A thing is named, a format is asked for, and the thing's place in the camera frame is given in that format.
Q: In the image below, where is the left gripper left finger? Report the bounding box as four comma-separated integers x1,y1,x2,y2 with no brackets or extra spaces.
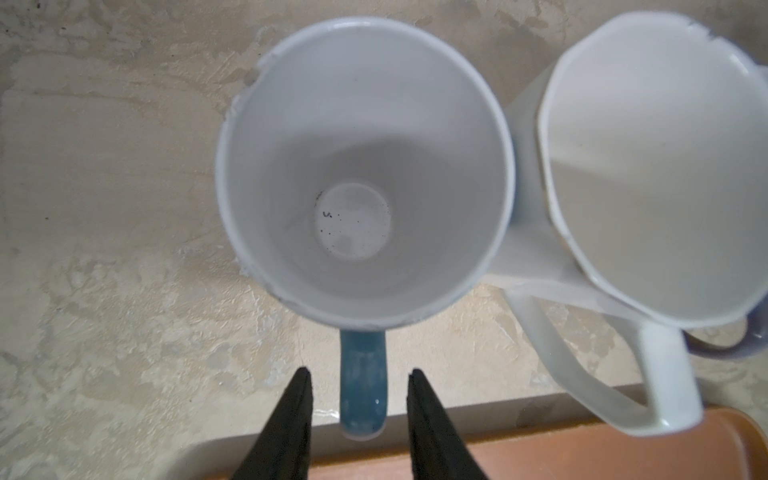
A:
231,367,313,479

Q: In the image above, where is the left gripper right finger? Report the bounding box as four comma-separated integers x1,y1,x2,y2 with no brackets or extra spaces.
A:
407,369,487,479

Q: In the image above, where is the blue patterned mug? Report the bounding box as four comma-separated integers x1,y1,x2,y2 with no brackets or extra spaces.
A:
215,17,515,441

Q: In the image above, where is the white faceted mug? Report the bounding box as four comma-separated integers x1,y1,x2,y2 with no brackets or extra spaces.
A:
484,11,767,437

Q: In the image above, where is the purple mug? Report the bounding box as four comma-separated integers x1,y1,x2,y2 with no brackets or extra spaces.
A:
683,299,768,361

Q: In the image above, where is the brown serving tray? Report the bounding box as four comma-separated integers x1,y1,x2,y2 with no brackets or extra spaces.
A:
309,398,767,479

